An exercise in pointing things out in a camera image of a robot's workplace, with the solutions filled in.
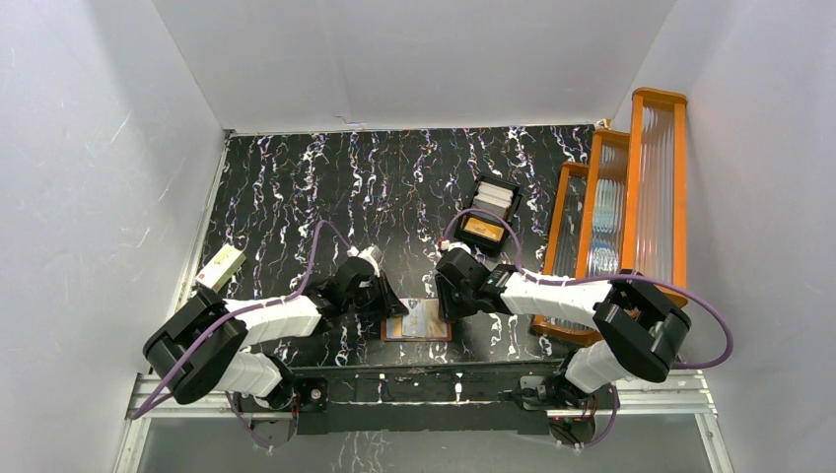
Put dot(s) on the small white green box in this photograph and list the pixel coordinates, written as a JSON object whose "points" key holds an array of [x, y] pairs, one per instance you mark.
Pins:
{"points": [[221, 267]]}

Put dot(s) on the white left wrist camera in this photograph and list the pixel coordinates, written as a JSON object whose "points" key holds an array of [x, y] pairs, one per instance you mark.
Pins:
{"points": [[372, 254]]}

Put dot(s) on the stack of cards in box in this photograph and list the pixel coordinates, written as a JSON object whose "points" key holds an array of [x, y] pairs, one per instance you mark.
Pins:
{"points": [[493, 198]]}

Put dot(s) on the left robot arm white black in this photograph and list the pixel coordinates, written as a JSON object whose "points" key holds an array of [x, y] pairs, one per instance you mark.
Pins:
{"points": [[203, 347]]}

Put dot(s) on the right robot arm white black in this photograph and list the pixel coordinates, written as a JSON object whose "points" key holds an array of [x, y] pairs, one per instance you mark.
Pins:
{"points": [[641, 329]]}

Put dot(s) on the gold VIP card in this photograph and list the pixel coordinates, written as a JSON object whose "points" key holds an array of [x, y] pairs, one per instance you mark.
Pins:
{"points": [[482, 228]]}

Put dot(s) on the orange wooden tiered rack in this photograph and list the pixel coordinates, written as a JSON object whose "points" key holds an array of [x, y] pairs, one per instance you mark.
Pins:
{"points": [[626, 207]]}

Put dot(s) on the white silver VIP card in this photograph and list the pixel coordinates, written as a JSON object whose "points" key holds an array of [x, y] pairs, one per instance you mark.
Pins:
{"points": [[423, 320]]}

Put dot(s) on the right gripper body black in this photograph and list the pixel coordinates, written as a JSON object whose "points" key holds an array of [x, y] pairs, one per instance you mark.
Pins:
{"points": [[466, 295]]}

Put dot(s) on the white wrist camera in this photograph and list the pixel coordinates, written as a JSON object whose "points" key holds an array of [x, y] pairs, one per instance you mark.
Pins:
{"points": [[372, 254], [446, 245]]}

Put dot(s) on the brown leather card holder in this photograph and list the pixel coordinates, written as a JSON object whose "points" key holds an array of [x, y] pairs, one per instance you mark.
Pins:
{"points": [[391, 332]]}

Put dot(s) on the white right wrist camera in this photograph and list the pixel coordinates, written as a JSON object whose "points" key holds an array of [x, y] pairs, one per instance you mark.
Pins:
{"points": [[446, 245]]}

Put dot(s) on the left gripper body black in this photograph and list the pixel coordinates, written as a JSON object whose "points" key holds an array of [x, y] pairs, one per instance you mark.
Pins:
{"points": [[384, 298]]}

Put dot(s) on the black plastic card box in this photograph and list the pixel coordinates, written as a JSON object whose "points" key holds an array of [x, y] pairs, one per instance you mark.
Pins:
{"points": [[488, 247]]}

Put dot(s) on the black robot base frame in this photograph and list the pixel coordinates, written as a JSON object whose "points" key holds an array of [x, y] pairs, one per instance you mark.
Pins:
{"points": [[525, 397]]}

